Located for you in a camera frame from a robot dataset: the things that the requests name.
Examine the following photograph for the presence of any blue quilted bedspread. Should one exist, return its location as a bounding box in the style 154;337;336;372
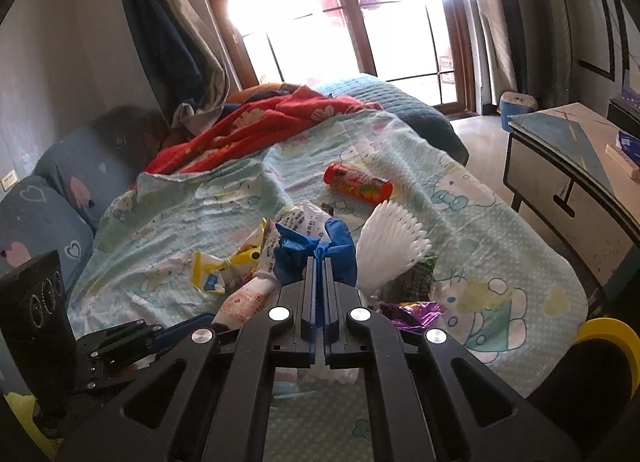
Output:
312;73;471;165

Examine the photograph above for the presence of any white printed plastic wrapper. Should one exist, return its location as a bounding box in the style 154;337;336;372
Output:
260;201;335;274

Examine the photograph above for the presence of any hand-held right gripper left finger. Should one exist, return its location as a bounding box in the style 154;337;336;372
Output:
55;257;320;462

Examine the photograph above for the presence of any grey blue heart pillow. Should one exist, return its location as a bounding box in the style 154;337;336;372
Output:
0;174;97;284
34;126;151;234

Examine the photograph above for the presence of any yellow green floor mat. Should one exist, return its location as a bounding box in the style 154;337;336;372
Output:
2;391;57;445

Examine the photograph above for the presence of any light blue cartoon bed sheet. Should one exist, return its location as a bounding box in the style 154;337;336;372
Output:
67;109;588;462

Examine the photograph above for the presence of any small blue bin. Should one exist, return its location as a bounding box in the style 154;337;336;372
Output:
499;91;539;131

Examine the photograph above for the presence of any dark blue curtain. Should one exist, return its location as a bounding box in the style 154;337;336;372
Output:
492;0;523;98
112;0;202;109

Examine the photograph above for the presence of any red flowered blanket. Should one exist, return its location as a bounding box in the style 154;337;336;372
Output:
131;86;383;178

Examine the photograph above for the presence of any white flat box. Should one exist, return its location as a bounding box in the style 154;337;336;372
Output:
605;142;640;176

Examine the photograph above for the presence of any blue rubber glove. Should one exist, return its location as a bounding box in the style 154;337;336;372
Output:
274;218;358;288

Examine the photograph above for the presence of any dark tv cabinet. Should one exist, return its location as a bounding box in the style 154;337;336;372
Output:
608;97;640;127

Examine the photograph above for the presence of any dark brown cushion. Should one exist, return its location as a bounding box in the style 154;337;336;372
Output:
95;104;171;155

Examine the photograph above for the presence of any green snack wrapper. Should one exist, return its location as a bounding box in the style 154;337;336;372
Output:
400;254;439;303

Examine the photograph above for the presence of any wooden framed glass door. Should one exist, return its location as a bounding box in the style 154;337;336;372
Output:
190;0;477;115

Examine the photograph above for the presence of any white tube with red print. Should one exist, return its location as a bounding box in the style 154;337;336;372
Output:
212;269;281;333

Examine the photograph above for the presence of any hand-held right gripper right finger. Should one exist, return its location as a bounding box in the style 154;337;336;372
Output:
321;257;586;462

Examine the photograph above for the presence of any white ribbed plastic wrapper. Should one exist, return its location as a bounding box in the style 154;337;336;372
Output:
356;199;433;290

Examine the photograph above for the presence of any beige curtain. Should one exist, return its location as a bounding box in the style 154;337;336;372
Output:
450;0;503;114
145;0;238;115

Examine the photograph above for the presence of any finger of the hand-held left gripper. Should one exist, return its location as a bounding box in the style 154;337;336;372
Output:
150;314;217;350
75;320;163;363

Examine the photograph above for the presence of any red cylindrical snack can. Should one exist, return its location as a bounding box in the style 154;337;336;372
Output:
322;163;395;203

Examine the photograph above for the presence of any purple foil wrapper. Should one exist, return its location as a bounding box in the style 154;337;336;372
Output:
372;299;446;331

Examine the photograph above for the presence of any yellow snack wrapper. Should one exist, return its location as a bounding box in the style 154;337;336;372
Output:
192;222;274;295

